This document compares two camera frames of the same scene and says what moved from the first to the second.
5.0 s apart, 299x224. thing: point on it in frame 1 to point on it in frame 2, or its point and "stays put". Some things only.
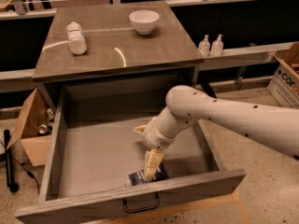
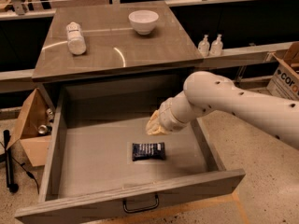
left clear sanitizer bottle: x=204 y=47 stays put
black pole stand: x=11 y=185 stays put
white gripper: x=154 y=133 to x=167 y=117
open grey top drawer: x=94 y=145 stays put
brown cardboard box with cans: x=34 y=127 stays put
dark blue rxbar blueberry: x=138 y=176 to x=148 y=150
